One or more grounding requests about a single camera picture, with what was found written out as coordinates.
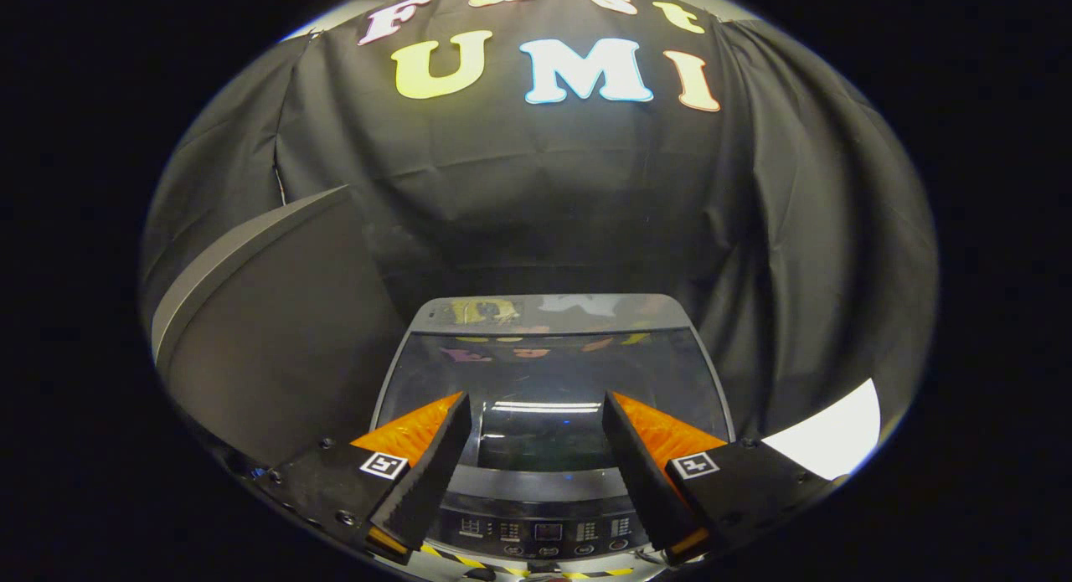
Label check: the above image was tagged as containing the white board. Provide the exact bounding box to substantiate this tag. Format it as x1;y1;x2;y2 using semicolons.
760;379;882;481

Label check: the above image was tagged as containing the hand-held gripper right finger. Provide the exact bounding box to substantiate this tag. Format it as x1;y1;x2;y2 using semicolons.
601;389;847;566

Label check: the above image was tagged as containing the black backdrop cloth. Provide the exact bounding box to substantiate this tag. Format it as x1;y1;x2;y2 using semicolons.
141;0;939;449

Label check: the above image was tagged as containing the yellow black hazard tape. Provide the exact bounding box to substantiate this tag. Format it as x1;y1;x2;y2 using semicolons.
419;542;637;579

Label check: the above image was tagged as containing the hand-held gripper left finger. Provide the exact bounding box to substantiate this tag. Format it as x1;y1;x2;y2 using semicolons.
255;391;474;566

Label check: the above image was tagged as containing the dark grey washing machine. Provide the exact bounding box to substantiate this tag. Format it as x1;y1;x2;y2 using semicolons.
371;293;738;566

